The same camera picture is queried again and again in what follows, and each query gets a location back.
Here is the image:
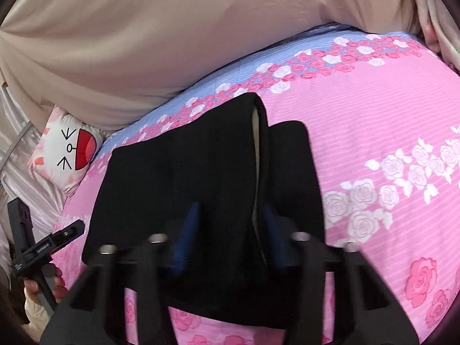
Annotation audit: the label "black pants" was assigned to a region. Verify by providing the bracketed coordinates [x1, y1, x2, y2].
[82, 93, 325, 329]

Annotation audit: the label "left hand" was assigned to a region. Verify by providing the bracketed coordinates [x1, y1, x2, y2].
[22, 263, 70, 305]

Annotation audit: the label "silver satin curtain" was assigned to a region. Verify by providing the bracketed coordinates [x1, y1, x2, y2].
[1, 84, 66, 281]

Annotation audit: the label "cat face cushion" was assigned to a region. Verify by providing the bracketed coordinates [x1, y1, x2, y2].
[27, 106, 104, 196]

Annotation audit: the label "pink rose bedsheet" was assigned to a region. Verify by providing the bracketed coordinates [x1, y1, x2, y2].
[56, 25, 459, 340]

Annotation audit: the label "beige headboard cover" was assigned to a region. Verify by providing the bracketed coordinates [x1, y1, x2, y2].
[1, 0, 419, 131]

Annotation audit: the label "floral pink blanket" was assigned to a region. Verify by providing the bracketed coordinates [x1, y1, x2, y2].
[415, 0, 459, 72]

